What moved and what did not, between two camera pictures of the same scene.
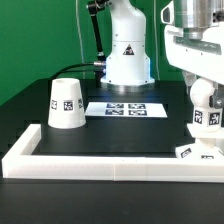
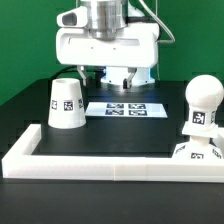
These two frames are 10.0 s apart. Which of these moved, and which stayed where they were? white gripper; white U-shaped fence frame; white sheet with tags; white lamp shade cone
Moved: white gripper
Stayed: white lamp shade cone; white U-shaped fence frame; white sheet with tags
